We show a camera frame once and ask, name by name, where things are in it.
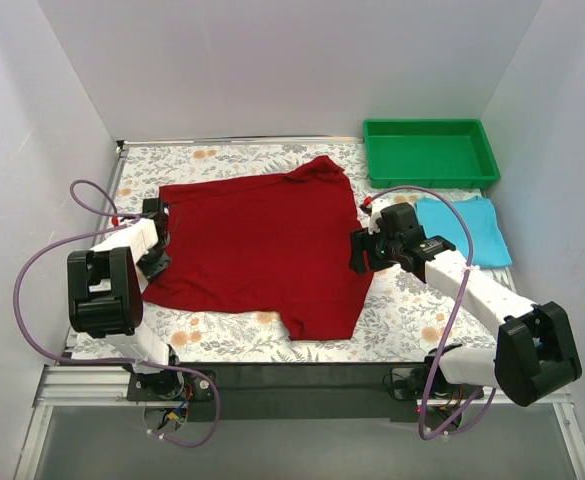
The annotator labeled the folded turquoise t-shirt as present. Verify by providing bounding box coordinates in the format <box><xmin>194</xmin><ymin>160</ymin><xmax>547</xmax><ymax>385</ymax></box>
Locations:
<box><xmin>415</xmin><ymin>197</ymin><xmax>512</xmax><ymax>269</ymax></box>

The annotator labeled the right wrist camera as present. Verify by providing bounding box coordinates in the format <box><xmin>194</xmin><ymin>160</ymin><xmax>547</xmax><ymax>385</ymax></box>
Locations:
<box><xmin>360</xmin><ymin>197</ymin><xmax>390</xmax><ymax>235</ymax></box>

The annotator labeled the floral patterned table mat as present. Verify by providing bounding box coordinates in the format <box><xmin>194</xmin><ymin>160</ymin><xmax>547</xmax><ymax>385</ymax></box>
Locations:
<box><xmin>71</xmin><ymin>142</ymin><xmax>518</xmax><ymax>364</ymax></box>

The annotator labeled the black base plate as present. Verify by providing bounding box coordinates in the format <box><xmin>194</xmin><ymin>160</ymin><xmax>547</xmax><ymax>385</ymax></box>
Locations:
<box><xmin>126</xmin><ymin>362</ymin><xmax>486</xmax><ymax>424</ymax></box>

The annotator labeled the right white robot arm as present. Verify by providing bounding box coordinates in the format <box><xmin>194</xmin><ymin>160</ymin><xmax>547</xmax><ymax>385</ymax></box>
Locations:
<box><xmin>349</xmin><ymin>203</ymin><xmax>583</xmax><ymax>407</ymax></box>

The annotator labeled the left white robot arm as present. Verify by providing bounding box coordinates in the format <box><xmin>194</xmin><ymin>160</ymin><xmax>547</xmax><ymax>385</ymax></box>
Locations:
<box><xmin>67</xmin><ymin>198</ymin><xmax>185</xmax><ymax>400</ymax></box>

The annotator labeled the red t-shirt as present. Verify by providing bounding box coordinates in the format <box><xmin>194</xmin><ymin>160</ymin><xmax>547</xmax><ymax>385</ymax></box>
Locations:
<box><xmin>143</xmin><ymin>156</ymin><xmax>373</xmax><ymax>341</ymax></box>

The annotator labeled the green plastic tray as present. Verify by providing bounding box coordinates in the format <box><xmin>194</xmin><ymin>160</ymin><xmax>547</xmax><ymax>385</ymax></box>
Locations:
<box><xmin>363</xmin><ymin>119</ymin><xmax>500</xmax><ymax>189</ymax></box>

